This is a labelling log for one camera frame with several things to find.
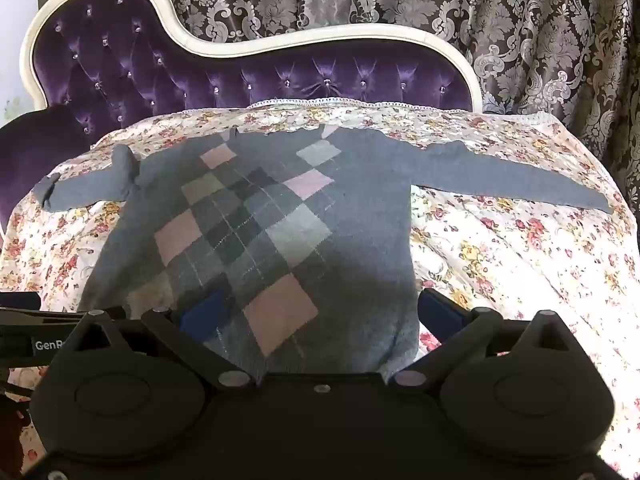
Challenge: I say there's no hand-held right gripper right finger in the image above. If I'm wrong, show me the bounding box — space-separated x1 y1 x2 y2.
392 289 577 389

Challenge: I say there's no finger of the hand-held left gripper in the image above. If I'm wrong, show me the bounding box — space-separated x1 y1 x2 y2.
0 306 127 327

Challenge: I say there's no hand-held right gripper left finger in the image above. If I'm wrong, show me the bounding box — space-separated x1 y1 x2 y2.
70 291 255 390

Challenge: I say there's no grey argyle sweater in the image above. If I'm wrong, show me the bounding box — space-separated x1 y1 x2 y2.
32 125 614 387

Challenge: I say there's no floral blanket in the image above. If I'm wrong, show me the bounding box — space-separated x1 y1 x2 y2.
0 97 640 480

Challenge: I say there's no purple tufted velvet headboard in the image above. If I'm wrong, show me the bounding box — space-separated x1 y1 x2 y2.
0 0 484 233

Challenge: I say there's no damask curtain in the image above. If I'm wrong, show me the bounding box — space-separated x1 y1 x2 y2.
40 0 640 211

